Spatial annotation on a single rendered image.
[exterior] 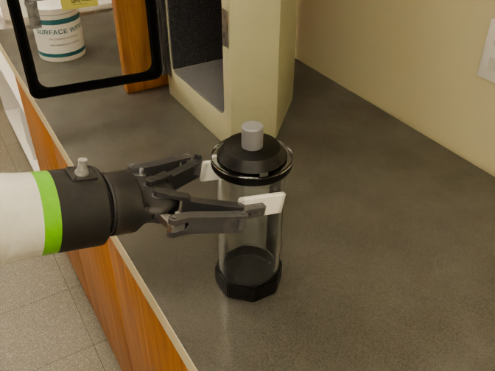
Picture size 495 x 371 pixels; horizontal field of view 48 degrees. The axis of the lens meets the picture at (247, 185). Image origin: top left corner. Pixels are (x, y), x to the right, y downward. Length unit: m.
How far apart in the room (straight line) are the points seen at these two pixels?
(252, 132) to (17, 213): 0.29
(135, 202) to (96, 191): 0.05
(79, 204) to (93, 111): 0.77
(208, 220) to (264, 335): 0.22
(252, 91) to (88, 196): 0.58
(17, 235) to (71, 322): 1.56
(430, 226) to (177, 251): 0.44
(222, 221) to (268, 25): 0.53
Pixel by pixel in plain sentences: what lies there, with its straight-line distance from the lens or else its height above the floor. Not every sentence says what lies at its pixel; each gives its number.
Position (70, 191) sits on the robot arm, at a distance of 0.61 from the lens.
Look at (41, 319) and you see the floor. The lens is 2.18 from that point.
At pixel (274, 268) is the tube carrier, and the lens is 0.81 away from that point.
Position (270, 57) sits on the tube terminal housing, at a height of 1.13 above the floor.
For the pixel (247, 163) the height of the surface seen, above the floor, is 1.18.
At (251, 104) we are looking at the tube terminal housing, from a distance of 1.13.
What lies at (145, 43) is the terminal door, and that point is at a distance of 1.33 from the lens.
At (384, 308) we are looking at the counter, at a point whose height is 0.94.
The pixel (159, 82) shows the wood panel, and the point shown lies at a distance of 1.44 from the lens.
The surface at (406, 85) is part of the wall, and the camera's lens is 1.32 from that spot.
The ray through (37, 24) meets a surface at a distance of 1.26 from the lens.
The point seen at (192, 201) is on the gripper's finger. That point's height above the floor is 1.15.
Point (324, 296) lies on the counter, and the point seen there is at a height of 0.94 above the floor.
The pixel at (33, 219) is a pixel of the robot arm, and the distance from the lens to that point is 0.59.
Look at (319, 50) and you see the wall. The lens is 1.56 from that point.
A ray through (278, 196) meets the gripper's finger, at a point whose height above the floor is 1.13.
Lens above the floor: 1.55
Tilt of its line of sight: 36 degrees down
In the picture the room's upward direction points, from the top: straight up
